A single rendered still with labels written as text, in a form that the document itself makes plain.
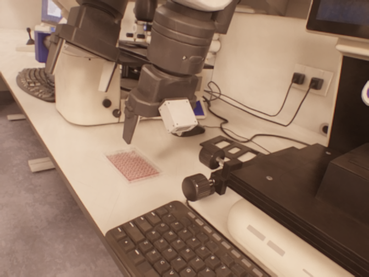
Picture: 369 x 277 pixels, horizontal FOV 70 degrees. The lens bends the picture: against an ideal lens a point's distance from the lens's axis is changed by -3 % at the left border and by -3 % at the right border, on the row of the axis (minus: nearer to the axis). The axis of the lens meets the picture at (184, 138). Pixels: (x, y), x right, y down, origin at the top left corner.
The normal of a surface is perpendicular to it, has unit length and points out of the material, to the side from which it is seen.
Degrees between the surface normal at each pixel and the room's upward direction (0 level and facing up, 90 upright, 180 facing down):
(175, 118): 42
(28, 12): 90
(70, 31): 70
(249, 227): 52
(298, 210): 0
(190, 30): 101
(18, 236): 0
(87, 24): 82
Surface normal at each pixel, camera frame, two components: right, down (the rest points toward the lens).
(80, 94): 0.02, 0.41
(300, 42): -0.77, 0.14
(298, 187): 0.15, -0.91
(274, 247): -0.51, -0.44
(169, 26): -0.43, 0.40
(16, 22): 0.62, 0.39
